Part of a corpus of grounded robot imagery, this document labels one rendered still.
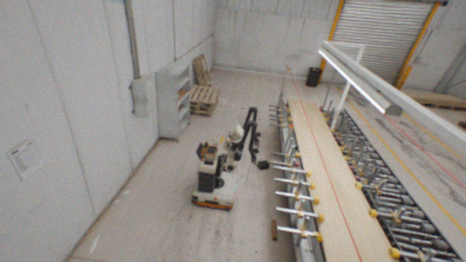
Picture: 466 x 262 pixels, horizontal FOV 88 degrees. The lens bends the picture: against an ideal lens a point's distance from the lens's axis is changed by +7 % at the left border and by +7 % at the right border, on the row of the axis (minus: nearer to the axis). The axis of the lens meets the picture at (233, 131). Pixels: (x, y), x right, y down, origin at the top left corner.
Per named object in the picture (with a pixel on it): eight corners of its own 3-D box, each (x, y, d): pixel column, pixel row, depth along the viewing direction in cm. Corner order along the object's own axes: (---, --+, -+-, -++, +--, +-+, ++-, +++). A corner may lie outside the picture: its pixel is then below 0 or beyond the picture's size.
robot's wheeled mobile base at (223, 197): (191, 204, 370) (191, 193, 357) (200, 177, 424) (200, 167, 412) (232, 211, 366) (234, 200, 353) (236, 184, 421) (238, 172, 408)
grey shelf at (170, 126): (159, 139, 523) (154, 72, 445) (173, 121, 601) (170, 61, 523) (178, 142, 521) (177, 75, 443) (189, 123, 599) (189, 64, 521)
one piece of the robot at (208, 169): (196, 197, 366) (197, 154, 324) (204, 174, 413) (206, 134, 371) (217, 200, 364) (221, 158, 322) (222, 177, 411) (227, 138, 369)
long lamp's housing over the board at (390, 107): (383, 114, 178) (387, 105, 174) (318, 51, 385) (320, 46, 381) (400, 116, 177) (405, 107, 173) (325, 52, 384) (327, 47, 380)
